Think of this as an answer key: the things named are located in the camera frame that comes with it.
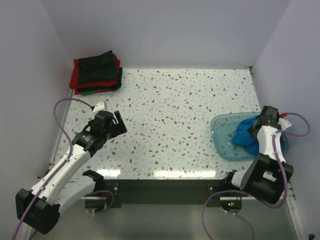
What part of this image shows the blue t shirt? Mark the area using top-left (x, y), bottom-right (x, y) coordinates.
top-left (231, 116), bottom-right (259, 157)

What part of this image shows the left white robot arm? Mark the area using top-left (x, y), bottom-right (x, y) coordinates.
top-left (15, 110), bottom-right (127, 235)

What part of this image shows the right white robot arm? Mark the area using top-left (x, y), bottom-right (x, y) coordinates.
top-left (221, 106), bottom-right (294, 208)

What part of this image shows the translucent blue plastic bin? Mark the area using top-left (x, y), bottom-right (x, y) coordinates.
top-left (210, 112), bottom-right (276, 161)

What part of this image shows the folded red t shirt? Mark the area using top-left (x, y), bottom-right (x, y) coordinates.
top-left (69, 56), bottom-right (121, 95)

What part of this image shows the folded black t shirt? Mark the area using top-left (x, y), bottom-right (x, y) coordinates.
top-left (76, 50), bottom-right (118, 85)

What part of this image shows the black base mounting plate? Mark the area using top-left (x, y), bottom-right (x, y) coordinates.
top-left (83, 178), bottom-right (247, 210)

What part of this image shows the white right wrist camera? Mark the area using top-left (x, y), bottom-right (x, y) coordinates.
top-left (278, 113), bottom-right (292, 131)

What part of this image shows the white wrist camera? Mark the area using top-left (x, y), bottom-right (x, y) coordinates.
top-left (278, 113), bottom-right (292, 131)
top-left (92, 101), bottom-right (107, 115)

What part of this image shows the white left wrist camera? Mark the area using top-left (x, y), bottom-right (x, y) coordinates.
top-left (92, 101), bottom-right (107, 115)

